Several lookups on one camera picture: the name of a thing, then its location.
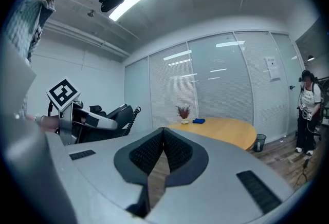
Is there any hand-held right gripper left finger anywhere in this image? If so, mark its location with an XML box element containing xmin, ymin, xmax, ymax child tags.
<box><xmin>45</xmin><ymin>127</ymin><xmax>165</xmax><ymax>224</ymax></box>

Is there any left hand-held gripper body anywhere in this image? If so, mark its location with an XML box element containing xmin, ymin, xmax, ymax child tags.
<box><xmin>46</xmin><ymin>78</ymin><xmax>85</xmax><ymax>146</ymax></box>

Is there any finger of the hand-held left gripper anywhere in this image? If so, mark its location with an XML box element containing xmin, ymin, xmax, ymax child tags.
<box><xmin>82</xmin><ymin>105</ymin><xmax>107</xmax><ymax>117</ymax></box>
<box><xmin>81</xmin><ymin>109</ymin><xmax>118</xmax><ymax>130</ymax></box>

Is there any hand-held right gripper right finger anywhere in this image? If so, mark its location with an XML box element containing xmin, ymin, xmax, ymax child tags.
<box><xmin>146</xmin><ymin>127</ymin><xmax>295</xmax><ymax>224</ymax></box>

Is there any person's left forearm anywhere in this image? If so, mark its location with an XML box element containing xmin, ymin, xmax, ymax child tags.
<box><xmin>27</xmin><ymin>114</ymin><xmax>61</xmax><ymax>133</ymax></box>

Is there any round wooden table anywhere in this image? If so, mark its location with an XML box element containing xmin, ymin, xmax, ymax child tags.
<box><xmin>166</xmin><ymin>117</ymin><xmax>258</xmax><ymax>151</ymax></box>

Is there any black mesh waste bin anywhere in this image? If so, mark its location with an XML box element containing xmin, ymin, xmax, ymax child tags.
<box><xmin>253</xmin><ymin>134</ymin><xmax>267</xmax><ymax>153</ymax></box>

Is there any small potted plant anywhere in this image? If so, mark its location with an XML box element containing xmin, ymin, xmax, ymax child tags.
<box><xmin>176</xmin><ymin>105</ymin><xmax>191</xmax><ymax>125</ymax></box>

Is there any person's checked shirt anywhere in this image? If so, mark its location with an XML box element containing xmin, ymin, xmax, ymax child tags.
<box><xmin>2</xmin><ymin>0</ymin><xmax>70</xmax><ymax>118</ymax></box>

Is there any white paper notice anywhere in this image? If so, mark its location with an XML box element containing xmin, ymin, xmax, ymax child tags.
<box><xmin>264</xmin><ymin>55</ymin><xmax>281</xmax><ymax>82</ymax></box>

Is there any black cable on floor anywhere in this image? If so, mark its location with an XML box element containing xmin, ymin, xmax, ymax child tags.
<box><xmin>295</xmin><ymin>157</ymin><xmax>312</xmax><ymax>188</ymax></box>

